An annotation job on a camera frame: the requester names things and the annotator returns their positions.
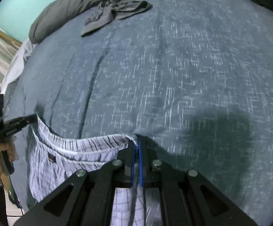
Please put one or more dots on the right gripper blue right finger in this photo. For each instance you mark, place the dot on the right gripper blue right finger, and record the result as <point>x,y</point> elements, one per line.
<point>147,175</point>

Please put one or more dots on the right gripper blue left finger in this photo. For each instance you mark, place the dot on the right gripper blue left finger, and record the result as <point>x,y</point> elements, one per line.
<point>125,174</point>

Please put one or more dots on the light blue plaid shorts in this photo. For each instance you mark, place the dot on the light blue plaid shorts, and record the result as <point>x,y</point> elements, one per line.
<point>52,159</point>

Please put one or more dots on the light grey crumpled sheet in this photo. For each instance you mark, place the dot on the light grey crumpled sheet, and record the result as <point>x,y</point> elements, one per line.
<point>18,63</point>

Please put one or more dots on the blue patterned bed cover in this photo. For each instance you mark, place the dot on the blue patterned bed cover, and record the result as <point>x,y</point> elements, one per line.
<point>195,76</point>

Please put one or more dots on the dark grey crumpled garment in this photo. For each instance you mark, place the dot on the dark grey crumpled garment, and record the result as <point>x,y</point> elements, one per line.
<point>113,10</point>

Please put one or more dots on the wooden stick by wall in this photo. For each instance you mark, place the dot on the wooden stick by wall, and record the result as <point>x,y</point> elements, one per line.
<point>9,39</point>

